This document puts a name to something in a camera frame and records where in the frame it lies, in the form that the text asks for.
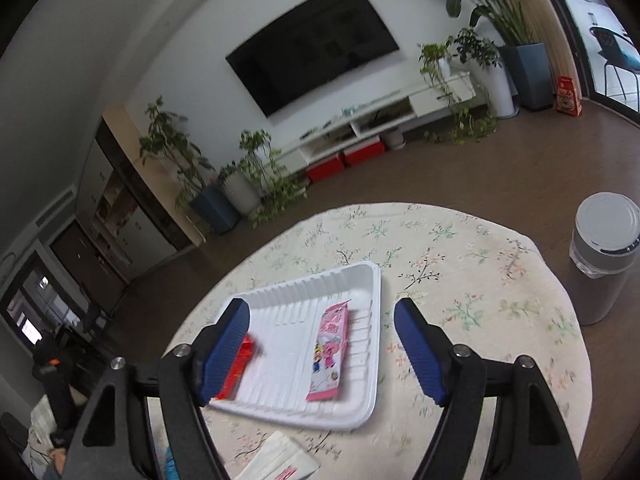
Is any floral tablecloth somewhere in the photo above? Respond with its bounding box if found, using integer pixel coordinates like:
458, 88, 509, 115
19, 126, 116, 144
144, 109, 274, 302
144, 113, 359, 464
160, 202, 593, 480

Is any black balcony chair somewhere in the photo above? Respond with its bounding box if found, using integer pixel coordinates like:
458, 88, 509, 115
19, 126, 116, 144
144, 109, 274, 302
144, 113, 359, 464
589, 26, 640, 96

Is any red snack packet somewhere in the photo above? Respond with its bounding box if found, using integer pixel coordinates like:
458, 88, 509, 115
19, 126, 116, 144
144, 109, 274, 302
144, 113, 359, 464
217, 336, 257, 402

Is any wooden display cabinet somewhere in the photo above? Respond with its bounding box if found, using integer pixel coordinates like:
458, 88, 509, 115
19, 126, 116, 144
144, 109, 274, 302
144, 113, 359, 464
75, 115, 206, 286

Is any trailing plant in small pot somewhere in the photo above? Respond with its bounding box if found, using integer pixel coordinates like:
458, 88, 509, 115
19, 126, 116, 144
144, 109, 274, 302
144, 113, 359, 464
417, 42, 501, 147

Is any dark door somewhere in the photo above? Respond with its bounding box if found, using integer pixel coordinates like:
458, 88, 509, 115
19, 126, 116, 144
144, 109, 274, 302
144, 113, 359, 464
47, 220, 126, 306

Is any white television cabinet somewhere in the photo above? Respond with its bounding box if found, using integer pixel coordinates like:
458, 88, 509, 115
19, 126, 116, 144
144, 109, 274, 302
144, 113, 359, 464
272, 71, 476, 171

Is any pink snack packet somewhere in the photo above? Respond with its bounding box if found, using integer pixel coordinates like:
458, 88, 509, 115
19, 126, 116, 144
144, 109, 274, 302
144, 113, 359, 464
306, 301, 352, 403

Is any trailing green plant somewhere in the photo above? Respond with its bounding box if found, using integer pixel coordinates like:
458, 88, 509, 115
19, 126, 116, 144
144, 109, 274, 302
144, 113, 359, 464
240, 130, 308, 228

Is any bushy plant in white planter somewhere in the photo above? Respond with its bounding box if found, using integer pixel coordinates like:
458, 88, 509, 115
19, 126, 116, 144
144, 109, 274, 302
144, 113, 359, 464
446, 27, 517, 120

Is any white snack packet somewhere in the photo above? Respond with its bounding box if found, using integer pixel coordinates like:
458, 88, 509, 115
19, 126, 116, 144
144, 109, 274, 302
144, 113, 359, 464
235, 430, 321, 480

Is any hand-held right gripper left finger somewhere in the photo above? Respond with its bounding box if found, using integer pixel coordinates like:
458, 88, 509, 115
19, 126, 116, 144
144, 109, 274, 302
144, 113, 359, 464
47, 298, 251, 480

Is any glass balcony door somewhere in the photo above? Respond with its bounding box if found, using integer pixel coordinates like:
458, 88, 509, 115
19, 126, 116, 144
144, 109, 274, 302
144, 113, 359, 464
530, 0, 640, 126

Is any tall plant in grey planter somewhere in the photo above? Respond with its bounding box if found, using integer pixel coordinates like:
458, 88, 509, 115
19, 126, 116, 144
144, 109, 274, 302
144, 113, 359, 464
389, 0, 556, 111

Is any small plant in ribbed planter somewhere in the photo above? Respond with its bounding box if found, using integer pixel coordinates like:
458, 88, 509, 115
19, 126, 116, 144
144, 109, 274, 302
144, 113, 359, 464
217, 160, 263, 216

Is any white foam tray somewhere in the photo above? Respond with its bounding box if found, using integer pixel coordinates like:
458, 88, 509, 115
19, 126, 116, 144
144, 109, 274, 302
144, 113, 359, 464
207, 261, 382, 431

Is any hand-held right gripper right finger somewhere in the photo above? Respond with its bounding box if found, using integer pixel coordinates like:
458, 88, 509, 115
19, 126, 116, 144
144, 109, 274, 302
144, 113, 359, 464
394, 297, 583, 480

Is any red storage box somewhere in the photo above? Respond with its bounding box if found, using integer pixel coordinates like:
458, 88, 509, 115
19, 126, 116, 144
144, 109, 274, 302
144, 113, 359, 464
343, 141, 387, 167
306, 156, 346, 184

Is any leafy plant in blue planter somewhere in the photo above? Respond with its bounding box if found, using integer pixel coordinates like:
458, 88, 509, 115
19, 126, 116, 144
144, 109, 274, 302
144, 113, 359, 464
139, 96, 241, 235

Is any grey trash can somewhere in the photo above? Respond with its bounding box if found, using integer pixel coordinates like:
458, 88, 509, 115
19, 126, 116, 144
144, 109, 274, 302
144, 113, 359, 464
569, 192, 640, 326

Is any black wall television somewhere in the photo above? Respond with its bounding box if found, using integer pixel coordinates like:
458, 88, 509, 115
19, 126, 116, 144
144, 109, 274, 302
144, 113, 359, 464
225, 0, 401, 118

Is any red paper bag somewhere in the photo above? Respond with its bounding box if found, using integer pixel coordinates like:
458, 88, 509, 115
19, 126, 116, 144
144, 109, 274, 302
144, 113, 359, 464
556, 76, 583, 117

